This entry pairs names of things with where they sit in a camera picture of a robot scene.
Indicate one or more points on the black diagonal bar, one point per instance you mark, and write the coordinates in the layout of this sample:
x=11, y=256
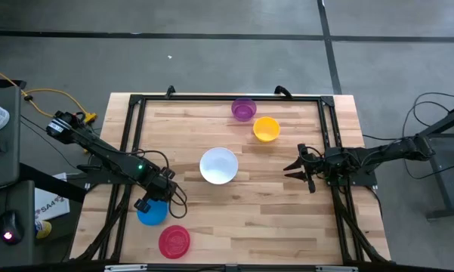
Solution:
x=53, y=183

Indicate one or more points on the black aluminium table frame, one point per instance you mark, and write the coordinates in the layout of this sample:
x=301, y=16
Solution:
x=230, y=98

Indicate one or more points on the red plastic bowl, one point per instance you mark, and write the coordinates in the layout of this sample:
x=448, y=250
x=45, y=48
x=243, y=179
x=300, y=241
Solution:
x=174, y=242

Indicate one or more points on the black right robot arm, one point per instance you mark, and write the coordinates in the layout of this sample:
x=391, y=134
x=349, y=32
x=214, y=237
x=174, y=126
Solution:
x=385, y=152

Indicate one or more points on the blue plastic bowl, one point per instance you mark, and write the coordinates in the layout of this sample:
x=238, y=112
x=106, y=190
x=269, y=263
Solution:
x=156, y=215

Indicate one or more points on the black computer mouse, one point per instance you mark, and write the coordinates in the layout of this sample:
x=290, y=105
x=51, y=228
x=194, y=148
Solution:
x=10, y=227

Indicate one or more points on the large white bowl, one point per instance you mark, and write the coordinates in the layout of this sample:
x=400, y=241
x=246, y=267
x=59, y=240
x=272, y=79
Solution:
x=219, y=165

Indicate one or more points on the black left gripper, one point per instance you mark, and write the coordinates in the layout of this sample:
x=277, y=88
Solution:
x=162, y=187

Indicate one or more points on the silver metal bracket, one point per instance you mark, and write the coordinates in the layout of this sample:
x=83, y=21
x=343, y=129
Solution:
x=125, y=268
x=337, y=269

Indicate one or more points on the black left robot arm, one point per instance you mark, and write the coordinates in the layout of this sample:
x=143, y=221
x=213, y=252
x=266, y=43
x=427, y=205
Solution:
x=109, y=158

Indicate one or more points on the grey side desk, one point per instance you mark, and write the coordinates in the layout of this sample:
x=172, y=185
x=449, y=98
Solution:
x=2, y=158

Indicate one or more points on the purple plastic bowl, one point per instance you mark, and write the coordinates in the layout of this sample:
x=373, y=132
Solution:
x=244, y=109

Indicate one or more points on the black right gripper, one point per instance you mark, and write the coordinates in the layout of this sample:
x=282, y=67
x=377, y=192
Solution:
x=312, y=166

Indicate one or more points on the yellow plastic bowl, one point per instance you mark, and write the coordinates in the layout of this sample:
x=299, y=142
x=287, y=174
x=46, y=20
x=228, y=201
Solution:
x=266, y=129

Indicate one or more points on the dark metal stand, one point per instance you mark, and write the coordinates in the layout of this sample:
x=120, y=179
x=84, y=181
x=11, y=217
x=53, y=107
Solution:
x=447, y=166

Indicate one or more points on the small yellow container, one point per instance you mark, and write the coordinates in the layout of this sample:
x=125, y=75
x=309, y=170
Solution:
x=43, y=229

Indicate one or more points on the white printed cardboard box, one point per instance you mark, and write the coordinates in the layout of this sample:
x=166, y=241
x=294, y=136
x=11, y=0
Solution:
x=51, y=200

